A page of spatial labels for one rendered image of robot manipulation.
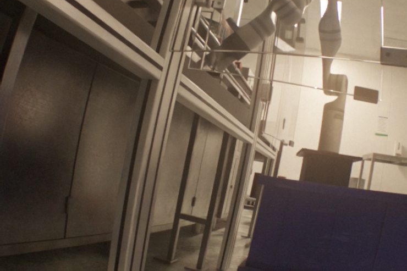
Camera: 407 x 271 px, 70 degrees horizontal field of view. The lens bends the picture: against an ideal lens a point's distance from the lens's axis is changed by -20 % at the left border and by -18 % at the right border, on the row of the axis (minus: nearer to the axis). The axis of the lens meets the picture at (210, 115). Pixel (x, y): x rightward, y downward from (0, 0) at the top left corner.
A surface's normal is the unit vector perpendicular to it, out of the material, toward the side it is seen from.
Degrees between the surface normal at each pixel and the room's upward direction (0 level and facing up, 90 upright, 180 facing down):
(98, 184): 90
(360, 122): 90
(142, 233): 90
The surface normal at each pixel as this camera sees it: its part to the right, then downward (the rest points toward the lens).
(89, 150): 0.94, 0.14
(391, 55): -0.44, -0.22
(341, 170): -0.15, -0.18
